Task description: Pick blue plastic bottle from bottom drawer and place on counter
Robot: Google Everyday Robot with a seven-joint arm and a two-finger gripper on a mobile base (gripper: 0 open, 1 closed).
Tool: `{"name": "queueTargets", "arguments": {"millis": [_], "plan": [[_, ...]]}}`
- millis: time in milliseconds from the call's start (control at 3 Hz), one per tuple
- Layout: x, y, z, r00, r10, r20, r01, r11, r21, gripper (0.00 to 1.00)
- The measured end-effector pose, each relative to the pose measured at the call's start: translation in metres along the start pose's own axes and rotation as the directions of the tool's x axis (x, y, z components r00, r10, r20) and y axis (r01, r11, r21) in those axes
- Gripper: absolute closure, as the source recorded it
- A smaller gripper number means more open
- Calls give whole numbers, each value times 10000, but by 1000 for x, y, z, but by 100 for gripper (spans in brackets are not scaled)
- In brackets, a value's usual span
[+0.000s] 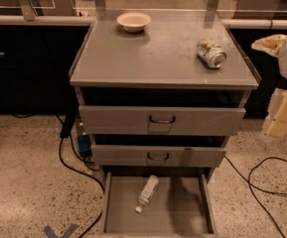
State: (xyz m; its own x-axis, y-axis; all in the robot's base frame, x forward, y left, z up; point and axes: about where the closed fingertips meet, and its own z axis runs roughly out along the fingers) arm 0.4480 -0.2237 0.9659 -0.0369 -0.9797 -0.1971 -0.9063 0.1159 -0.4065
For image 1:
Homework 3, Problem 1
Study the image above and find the white horizontal rail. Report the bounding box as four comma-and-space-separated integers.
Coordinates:
0, 15, 287, 30

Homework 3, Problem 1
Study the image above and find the top grey drawer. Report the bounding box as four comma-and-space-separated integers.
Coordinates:
79, 105, 245, 136

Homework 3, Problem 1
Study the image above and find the bottom grey drawer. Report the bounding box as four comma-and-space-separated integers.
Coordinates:
100, 173, 217, 238

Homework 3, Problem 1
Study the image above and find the blue power box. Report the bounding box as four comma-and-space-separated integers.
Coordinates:
77, 135, 91, 157

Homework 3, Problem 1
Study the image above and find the white bowl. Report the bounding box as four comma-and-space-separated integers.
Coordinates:
117, 12, 151, 33

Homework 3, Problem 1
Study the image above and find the black floor cable left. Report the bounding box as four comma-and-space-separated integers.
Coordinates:
55, 114, 106, 238

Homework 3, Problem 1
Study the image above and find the crushed soda can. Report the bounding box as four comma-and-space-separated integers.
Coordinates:
197, 39, 226, 69

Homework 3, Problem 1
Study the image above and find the grey drawer cabinet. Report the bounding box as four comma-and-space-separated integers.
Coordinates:
69, 8, 262, 238

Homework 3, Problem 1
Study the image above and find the blue tape cross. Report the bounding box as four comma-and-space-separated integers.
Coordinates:
43, 224, 78, 238

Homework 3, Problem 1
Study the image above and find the black floor cable right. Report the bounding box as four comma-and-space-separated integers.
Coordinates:
224, 155, 287, 238

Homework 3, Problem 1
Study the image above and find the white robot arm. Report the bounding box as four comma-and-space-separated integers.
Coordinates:
251, 34, 287, 140

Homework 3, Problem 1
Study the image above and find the black floor cable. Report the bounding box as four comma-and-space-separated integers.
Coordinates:
55, 114, 106, 238
224, 155, 287, 238

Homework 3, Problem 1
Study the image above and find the grey drawer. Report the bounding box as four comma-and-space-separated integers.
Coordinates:
91, 145, 225, 168
100, 173, 217, 238
79, 105, 245, 136

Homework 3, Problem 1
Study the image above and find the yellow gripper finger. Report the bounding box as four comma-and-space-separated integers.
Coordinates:
251, 34, 286, 58
262, 88, 287, 138

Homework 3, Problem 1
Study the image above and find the middle grey drawer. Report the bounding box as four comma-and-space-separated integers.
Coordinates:
91, 145, 225, 168

